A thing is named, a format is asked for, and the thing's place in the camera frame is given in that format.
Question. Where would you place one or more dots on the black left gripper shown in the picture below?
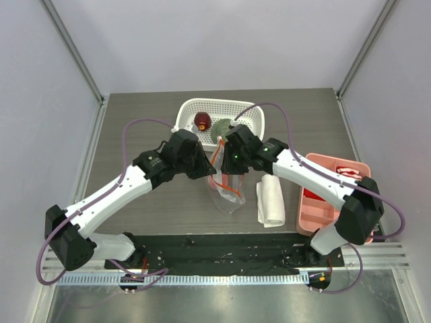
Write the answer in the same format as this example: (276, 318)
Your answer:
(205, 167)

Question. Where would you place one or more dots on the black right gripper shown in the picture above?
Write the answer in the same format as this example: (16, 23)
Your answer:
(232, 158)

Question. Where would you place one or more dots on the green fake broccoli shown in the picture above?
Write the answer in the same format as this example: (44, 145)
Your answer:
(220, 129)

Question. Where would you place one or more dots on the red fake tomato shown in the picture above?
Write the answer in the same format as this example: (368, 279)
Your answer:
(211, 183)

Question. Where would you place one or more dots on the dark red fake fruit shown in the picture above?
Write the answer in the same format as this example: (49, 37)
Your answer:
(202, 121)

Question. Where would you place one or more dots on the clear zip top bag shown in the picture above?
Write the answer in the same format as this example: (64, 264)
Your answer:
(228, 195)

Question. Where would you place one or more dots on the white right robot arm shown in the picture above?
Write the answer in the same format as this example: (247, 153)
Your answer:
(357, 202)

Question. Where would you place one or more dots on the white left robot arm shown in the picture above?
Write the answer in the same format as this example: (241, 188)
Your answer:
(71, 231)

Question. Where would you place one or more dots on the white perforated plastic basket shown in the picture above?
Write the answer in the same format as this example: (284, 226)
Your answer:
(254, 119)

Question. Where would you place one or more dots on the white folded towel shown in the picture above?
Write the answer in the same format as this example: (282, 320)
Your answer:
(270, 202)

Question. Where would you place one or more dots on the pink divided tray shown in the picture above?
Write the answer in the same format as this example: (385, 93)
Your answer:
(314, 214)

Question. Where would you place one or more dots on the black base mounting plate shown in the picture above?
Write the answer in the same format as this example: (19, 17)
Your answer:
(224, 255)

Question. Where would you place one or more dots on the red white striped packet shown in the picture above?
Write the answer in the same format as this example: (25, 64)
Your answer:
(349, 172)

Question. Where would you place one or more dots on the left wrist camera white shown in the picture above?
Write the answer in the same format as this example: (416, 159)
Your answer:
(190, 127)

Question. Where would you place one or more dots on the white slotted cable duct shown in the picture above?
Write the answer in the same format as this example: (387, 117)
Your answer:
(117, 278)

